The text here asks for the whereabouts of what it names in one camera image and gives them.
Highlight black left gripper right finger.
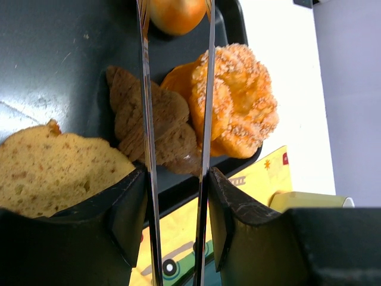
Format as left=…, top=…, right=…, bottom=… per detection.
left=208, top=168, right=380, bottom=285

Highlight pale yellow cup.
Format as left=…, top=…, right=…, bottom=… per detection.
left=269, top=191, right=355, bottom=213

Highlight black baking tray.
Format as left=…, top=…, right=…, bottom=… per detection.
left=0, top=0, right=248, bottom=218

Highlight glazed ring donut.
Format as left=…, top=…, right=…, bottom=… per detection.
left=149, top=0, right=207, bottom=36

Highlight yellow vehicle print placemat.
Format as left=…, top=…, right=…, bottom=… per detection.
left=129, top=146, right=292, bottom=285

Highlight brown chocolate croissant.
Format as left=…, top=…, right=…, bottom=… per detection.
left=106, top=66, right=201, bottom=176

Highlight sugared orange brioche bun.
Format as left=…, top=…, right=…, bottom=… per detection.
left=160, top=43, right=279, bottom=158

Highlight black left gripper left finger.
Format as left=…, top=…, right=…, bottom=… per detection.
left=1, top=167, right=147, bottom=285

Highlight silver metal tongs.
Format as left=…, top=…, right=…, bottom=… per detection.
left=136, top=1, right=215, bottom=285

